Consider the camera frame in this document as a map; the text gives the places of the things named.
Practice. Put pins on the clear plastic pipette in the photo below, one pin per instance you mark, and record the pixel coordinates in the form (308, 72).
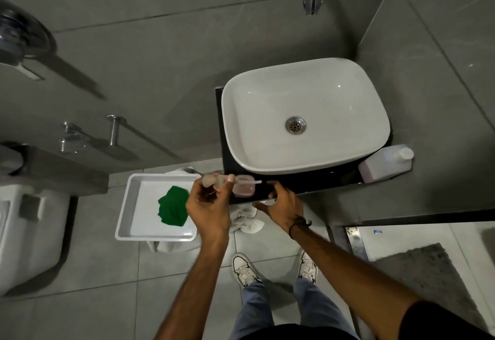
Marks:
(247, 182)

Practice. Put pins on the chrome sink drain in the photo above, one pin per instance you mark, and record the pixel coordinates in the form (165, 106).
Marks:
(295, 125)

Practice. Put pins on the white ceramic sink basin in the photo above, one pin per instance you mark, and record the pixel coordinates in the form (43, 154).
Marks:
(309, 92)

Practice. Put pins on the small clear cup pink liquid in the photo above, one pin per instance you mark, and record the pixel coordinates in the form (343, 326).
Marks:
(243, 191)

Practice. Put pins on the green cloth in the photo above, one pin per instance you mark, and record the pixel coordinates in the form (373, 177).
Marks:
(173, 206)

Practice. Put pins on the white plastic tray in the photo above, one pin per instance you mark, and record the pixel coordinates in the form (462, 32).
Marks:
(147, 212)

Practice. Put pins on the person's white sneaker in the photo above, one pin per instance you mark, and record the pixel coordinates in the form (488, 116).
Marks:
(307, 268)
(244, 270)

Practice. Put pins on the person's left thumb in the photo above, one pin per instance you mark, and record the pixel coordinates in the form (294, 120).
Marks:
(226, 187)

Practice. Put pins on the black wristband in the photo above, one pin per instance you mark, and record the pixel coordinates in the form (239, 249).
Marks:
(297, 224)

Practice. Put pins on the person's left white sneaker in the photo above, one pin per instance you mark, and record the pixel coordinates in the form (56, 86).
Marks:
(244, 270)

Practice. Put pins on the metal floor drain strip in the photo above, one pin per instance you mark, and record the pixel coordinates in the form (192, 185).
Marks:
(356, 244)

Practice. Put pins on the person's left forearm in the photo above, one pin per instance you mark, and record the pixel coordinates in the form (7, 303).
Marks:
(193, 293)

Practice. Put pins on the chrome wall peg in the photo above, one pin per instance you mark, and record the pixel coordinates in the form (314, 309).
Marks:
(114, 131)

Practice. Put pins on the white toilet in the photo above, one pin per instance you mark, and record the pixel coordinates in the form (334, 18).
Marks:
(27, 243)

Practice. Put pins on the blue jeans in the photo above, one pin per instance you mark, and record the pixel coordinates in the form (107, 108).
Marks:
(270, 308)

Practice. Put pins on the person's right forearm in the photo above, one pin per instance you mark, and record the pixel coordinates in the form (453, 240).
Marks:
(348, 278)

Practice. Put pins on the black shirt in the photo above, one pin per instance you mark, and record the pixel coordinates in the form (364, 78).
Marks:
(444, 322)

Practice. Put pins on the person's right thumb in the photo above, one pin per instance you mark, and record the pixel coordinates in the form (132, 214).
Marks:
(262, 207)

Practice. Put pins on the chrome wall hook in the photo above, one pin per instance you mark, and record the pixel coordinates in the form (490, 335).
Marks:
(71, 140)

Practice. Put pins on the grey bath mat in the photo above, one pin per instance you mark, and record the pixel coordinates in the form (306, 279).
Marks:
(429, 281)

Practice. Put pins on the grey stone ledge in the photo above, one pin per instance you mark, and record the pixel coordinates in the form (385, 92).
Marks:
(58, 171)

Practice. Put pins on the person's right hand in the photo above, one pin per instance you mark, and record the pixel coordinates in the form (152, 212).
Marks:
(284, 208)

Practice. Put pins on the white plastic bottle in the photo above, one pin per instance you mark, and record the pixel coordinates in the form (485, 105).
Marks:
(383, 165)

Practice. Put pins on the round chrome wall fixture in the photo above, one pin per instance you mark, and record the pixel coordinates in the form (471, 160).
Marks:
(21, 38)

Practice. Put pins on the person's right white sneaker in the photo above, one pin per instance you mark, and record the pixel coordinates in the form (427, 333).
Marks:
(307, 268)

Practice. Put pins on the person's left hand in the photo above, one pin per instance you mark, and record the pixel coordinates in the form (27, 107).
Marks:
(209, 212)

